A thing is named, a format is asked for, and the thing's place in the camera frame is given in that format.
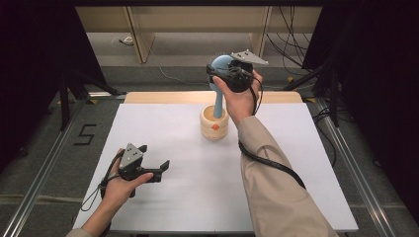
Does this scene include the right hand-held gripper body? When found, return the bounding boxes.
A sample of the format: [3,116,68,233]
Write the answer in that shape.
[226,48,270,93]

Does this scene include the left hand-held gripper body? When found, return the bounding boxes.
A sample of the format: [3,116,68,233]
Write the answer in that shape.
[118,142,147,181]

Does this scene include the light blue hairbrush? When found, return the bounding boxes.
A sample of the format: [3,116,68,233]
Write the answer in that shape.
[209,53,236,119]

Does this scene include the cream ribbed cup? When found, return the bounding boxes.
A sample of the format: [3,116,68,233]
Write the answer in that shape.
[200,104,230,141]

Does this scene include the person's right hand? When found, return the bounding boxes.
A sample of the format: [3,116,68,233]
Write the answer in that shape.
[211,70,265,126]

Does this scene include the person's left hand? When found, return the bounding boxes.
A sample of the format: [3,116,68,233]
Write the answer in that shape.
[100,148,154,211]

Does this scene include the white table board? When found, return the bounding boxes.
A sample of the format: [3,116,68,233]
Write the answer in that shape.
[72,103,360,233]

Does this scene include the wooden table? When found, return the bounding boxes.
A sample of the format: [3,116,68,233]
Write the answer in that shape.
[124,91,304,105]

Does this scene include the light wooden desk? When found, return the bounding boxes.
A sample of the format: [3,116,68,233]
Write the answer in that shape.
[74,5,323,64]

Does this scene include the black metal stand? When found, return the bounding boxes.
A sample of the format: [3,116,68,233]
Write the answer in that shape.
[58,70,126,131]
[282,62,341,128]

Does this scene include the round white floor socket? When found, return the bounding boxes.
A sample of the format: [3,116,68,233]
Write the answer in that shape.
[112,34,135,47]

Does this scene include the black curtain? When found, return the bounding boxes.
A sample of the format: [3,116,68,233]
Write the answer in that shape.
[0,0,108,174]
[300,0,419,225]

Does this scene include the left hand-held gripper black cable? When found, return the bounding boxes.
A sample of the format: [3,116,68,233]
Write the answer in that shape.
[80,152,125,212]

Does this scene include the hand-held gripper black cable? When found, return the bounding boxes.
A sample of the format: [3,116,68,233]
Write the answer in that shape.
[80,152,125,212]
[237,77,307,191]

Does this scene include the bundle of black cables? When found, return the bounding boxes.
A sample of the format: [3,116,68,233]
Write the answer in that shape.
[266,5,317,77]

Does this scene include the aluminium floor rail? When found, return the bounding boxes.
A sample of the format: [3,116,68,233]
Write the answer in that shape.
[0,98,87,237]
[313,98,397,237]

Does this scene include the right hand-held gripper black cable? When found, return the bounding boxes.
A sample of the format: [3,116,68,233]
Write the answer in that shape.
[237,77,307,191]

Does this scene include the black floor cables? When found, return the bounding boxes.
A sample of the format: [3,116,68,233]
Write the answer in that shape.
[311,107,356,167]

